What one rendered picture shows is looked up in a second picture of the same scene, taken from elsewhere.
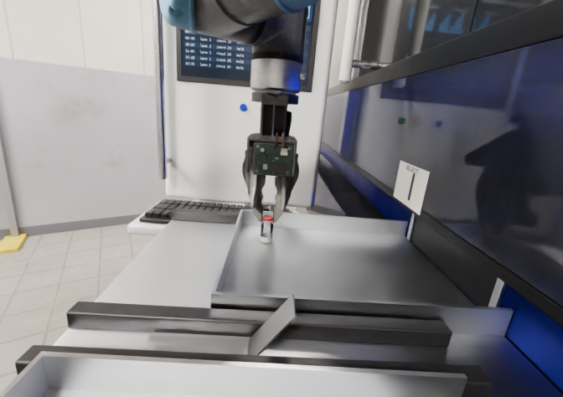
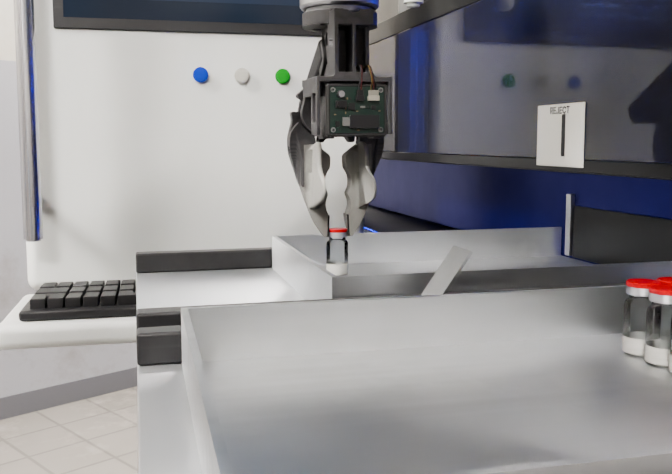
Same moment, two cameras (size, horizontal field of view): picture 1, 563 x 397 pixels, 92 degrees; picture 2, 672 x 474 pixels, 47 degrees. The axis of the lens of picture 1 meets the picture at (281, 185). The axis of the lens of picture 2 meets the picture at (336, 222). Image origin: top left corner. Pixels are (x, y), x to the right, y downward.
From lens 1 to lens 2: 0.36 m
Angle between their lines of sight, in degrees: 15
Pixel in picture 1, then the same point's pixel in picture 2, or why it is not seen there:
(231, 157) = (180, 181)
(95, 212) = not seen: outside the picture
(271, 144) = (353, 85)
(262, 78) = not seen: outside the picture
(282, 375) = (476, 304)
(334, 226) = (442, 250)
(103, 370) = (263, 323)
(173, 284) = not seen: hidden behind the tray
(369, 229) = (501, 249)
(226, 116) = (165, 96)
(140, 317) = not seen: hidden behind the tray
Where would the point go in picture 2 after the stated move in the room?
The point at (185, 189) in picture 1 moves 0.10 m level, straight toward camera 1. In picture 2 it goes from (77, 266) to (96, 277)
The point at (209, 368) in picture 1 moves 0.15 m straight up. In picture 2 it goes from (392, 304) to (394, 65)
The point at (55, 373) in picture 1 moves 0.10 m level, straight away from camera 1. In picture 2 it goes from (201, 335) to (90, 315)
